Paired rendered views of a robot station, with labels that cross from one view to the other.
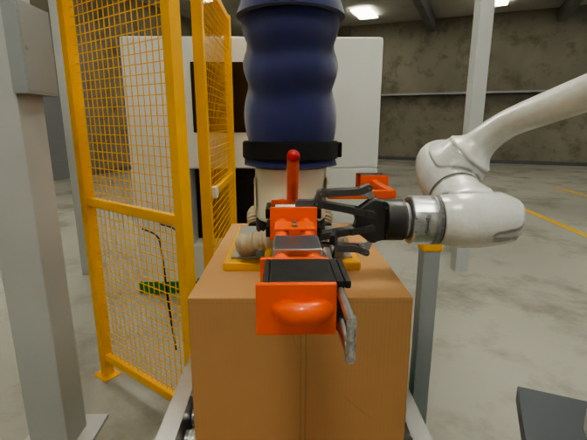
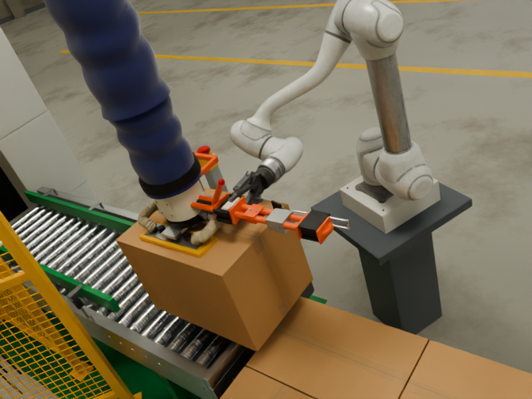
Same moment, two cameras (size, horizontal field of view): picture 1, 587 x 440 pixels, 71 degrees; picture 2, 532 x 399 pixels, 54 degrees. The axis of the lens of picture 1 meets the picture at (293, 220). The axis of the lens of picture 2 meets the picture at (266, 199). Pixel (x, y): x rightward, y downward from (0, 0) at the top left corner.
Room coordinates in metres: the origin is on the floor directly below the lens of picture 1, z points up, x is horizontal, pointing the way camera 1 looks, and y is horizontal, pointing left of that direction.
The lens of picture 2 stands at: (-0.46, 0.90, 2.19)
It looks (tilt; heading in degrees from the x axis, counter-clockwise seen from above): 34 degrees down; 318
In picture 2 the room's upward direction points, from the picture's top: 19 degrees counter-clockwise
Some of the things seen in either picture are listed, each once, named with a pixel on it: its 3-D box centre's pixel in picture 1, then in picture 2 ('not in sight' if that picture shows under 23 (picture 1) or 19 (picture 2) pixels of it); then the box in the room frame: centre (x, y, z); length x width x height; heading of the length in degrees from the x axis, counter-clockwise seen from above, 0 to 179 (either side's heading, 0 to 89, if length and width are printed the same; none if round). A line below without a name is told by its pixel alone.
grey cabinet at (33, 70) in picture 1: (31, 51); not in sight; (1.56, 0.93, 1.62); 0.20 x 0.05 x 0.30; 1
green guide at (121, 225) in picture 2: not in sight; (96, 211); (2.37, -0.24, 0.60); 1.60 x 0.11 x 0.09; 1
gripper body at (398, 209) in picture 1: (379, 219); (258, 182); (0.73, -0.16, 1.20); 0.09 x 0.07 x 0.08; 91
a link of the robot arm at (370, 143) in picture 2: not in sight; (378, 154); (0.55, -0.67, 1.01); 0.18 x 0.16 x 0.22; 149
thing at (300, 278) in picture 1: (294, 292); (313, 228); (0.39, 0.00, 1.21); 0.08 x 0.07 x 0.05; 1
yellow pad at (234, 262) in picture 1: (252, 239); (175, 235); (0.98, 0.10, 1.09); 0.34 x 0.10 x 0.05; 1
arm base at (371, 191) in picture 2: not in sight; (378, 179); (0.58, -0.68, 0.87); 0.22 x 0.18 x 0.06; 160
